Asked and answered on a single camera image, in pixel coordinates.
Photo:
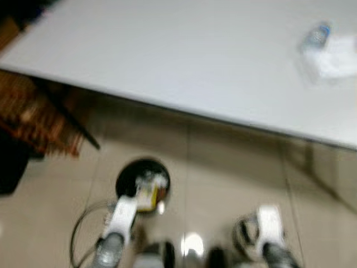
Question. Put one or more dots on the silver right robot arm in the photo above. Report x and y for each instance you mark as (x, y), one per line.
(279, 258)

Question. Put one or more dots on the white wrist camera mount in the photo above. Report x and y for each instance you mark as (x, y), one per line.
(270, 223)
(121, 218)

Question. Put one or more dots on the yellow and white trash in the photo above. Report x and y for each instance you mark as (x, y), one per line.
(148, 195)

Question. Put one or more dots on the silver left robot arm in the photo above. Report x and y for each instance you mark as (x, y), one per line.
(109, 252)

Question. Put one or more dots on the black metal table leg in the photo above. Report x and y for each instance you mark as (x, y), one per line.
(78, 129)

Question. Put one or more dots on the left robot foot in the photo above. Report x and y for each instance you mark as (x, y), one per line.
(162, 255)

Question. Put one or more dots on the clear plastic water bottle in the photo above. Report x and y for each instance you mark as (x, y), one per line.
(316, 36)

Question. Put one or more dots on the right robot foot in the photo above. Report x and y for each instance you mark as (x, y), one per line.
(216, 259)

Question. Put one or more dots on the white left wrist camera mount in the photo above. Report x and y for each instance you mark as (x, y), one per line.
(121, 218)

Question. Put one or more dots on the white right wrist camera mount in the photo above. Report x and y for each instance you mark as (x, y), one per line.
(270, 223)

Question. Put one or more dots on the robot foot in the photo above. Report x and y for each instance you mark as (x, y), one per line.
(216, 259)
(162, 255)

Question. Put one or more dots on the brown wicker basket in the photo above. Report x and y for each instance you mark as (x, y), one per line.
(33, 114)

